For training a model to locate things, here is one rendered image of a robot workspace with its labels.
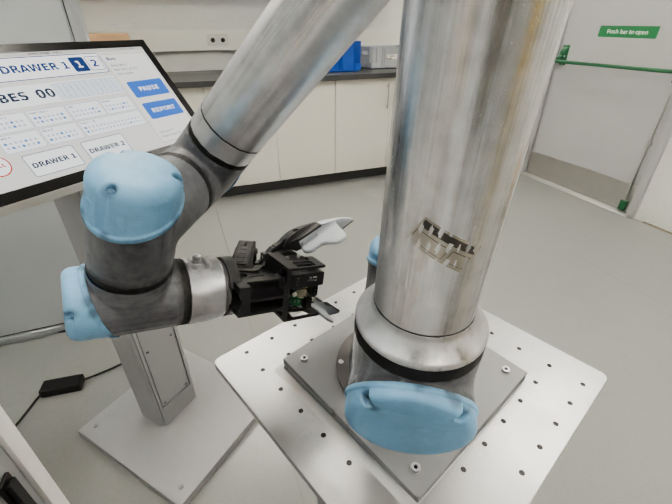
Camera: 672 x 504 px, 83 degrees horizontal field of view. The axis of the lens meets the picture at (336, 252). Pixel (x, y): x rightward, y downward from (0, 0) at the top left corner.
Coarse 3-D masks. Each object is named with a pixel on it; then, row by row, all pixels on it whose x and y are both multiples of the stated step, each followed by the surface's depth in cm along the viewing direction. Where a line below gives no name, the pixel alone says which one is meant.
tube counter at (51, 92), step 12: (36, 84) 77; (48, 84) 78; (60, 84) 80; (72, 84) 82; (84, 84) 84; (96, 84) 86; (108, 84) 88; (36, 96) 76; (48, 96) 77; (60, 96) 79; (72, 96) 81; (84, 96) 83
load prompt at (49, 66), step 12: (0, 60) 74; (12, 60) 75; (24, 60) 77; (36, 60) 78; (48, 60) 80; (60, 60) 82; (72, 60) 84; (84, 60) 86; (96, 60) 88; (0, 72) 73; (12, 72) 74; (24, 72) 76; (36, 72) 78; (48, 72) 79; (60, 72) 81; (72, 72) 83; (84, 72) 85; (96, 72) 87
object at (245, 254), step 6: (240, 240) 57; (240, 246) 54; (246, 246) 54; (252, 246) 55; (234, 252) 52; (240, 252) 52; (246, 252) 52; (252, 252) 53; (234, 258) 49; (240, 258) 50; (246, 258) 50; (252, 258) 54; (240, 264) 48; (246, 264) 48; (252, 264) 54
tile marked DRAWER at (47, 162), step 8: (40, 152) 73; (48, 152) 74; (56, 152) 75; (64, 152) 76; (72, 152) 77; (24, 160) 70; (32, 160) 71; (40, 160) 72; (48, 160) 73; (56, 160) 74; (64, 160) 75; (72, 160) 76; (80, 160) 77; (32, 168) 71; (40, 168) 72; (48, 168) 73; (56, 168) 74; (64, 168) 74; (40, 176) 71
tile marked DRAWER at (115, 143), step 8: (104, 136) 82; (112, 136) 84; (120, 136) 85; (80, 144) 78; (88, 144) 79; (96, 144) 81; (104, 144) 82; (112, 144) 83; (120, 144) 84; (128, 144) 86; (88, 152) 79; (96, 152) 80; (104, 152) 81
